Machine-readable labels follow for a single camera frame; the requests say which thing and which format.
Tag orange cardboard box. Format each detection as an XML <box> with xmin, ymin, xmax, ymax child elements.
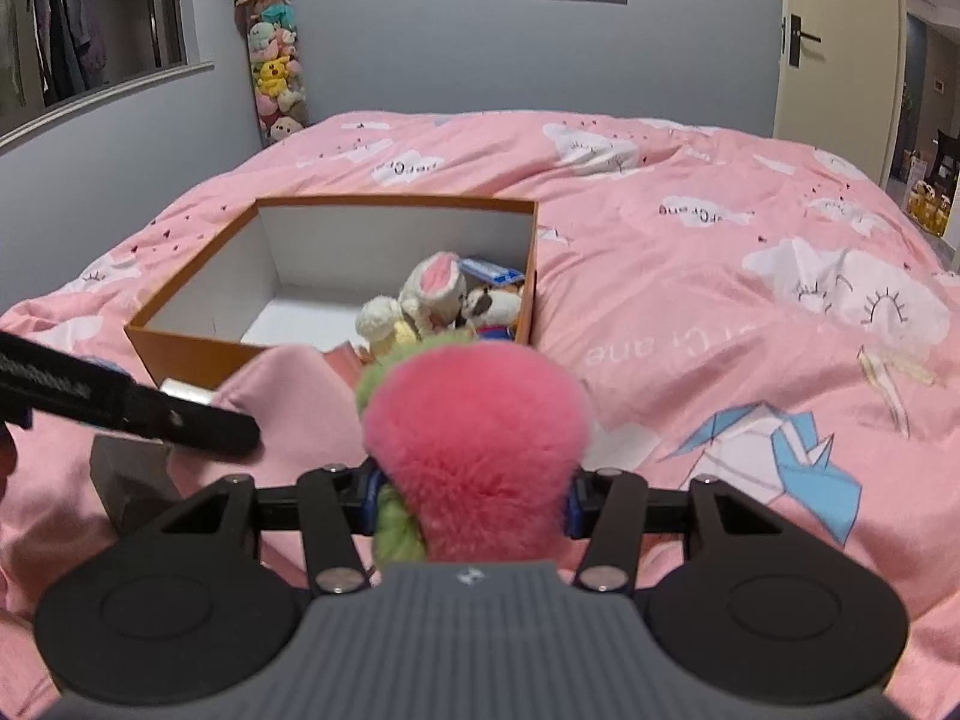
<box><xmin>124</xmin><ymin>195</ymin><xmax>541</xmax><ymax>395</ymax></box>

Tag black door handle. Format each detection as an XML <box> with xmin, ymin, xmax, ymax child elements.
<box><xmin>782</xmin><ymin>13</ymin><xmax>823</xmax><ymax>65</ymax></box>

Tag cream plush toy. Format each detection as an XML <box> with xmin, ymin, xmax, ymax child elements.
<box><xmin>355</xmin><ymin>295</ymin><xmax>421</xmax><ymax>357</ymax></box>

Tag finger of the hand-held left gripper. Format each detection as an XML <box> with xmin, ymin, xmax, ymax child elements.
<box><xmin>127</xmin><ymin>382</ymin><xmax>262</xmax><ymax>458</ymax></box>

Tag pink and green plush toy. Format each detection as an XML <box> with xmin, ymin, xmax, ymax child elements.
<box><xmin>354</xmin><ymin>337</ymin><xmax>593</xmax><ymax>567</ymax></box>

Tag white bunny plush toy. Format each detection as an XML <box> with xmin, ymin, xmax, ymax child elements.
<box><xmin>397</xmin><ymin>251</ymin><xmax>470</xmax><ymax>335</ymax></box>

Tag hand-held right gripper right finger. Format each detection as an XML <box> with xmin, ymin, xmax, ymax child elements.
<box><xmin>561</xmin><ymin>467</ymin><xmax>785</xmax><ymax>595</ymax></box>

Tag cream door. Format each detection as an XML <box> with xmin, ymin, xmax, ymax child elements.
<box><xmin>772</xmin><ymin>0</ymin><xmax>910</xmax><ymax>140</ymax></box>

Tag dark grey box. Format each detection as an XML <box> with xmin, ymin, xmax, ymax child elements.
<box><xmin>90</xmin><ymin>435</ymin><xmax>182</xmax><ymax>535</ymax></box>

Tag window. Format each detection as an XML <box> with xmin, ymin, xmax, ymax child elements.
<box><xmin>0</xmin><ymin>0</ymin><xmax>216</xmax><ymax>149</ymax></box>

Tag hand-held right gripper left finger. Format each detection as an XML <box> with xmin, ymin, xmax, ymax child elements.
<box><xmin>154</xmin><ymin>465</ymin><xmax>387</xmax><ymax>595</ymax></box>

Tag small blue box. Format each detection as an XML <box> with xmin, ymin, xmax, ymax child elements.
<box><xmin>459</xmin><ymin>255</ymin><xmax>526</xmax><ymax>287</ymax></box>

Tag pink snap wallet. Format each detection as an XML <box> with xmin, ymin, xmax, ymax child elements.
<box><xmin>214</xmin><ymin>345</ymin><xmax>366</xmax><ymax>466</ymax></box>

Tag pile of yellow packages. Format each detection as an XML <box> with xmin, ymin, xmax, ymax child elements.
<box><xmin>906</xmin><ymin>178</ymin><xmax>955</xmax><ymax>235</ymax></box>

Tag hanging dark clothes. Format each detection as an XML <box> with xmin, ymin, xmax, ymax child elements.
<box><xmin>28</xmin><ymin>0</ymin><xmax>107</xmax><ymax>107</ymax></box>

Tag hanging column of plush toys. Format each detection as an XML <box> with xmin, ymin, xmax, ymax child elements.
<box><xmin>246</xmin><ymin>0</ymin><xmax>310</xmax><ymax>145</ymax></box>

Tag brown and white dog plush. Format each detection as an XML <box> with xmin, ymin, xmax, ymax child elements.
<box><xmin>459</xmin><ymin>285</ymin><xmax>524</xmax><ymax>342</ymax></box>

